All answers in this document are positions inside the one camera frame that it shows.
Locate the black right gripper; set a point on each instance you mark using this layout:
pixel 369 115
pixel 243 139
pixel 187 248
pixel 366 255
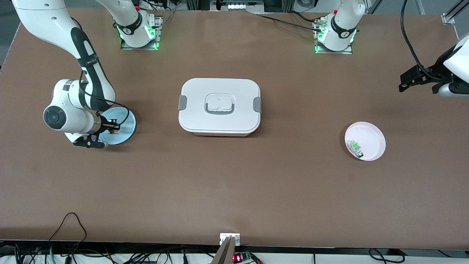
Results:
pixel 106 125

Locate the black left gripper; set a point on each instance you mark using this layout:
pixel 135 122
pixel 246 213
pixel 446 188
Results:
pixel 435 70

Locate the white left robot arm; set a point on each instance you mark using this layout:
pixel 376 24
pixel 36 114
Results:
pixel 340 29

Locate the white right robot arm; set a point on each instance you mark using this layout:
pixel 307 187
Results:
pixel 47 18

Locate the light blue round plate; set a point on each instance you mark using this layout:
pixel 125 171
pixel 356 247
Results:
pixel 124 135

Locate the pink round plate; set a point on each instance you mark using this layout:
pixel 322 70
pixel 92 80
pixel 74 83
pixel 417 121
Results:
pixel 370 139

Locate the white lidded lunch box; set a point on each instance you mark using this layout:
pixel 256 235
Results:
pixel 220 121

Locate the white power strip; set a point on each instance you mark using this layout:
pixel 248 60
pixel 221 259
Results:
pixel 240 6

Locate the circuit board with red display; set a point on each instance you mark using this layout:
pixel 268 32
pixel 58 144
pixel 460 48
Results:
pixel 242 257

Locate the aluminium cage frame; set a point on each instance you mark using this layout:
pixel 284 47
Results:
pixel 449 18

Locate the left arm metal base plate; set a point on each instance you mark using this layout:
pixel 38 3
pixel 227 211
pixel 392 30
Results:
pixel 333 52

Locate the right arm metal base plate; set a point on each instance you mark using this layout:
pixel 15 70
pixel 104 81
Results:
pixel 160 29

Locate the small metal table bracket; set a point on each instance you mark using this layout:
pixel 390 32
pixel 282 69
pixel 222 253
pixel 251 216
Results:
pixel 224 237

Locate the grey camera mount bar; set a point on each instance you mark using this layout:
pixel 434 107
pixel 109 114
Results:
pixel 225 253

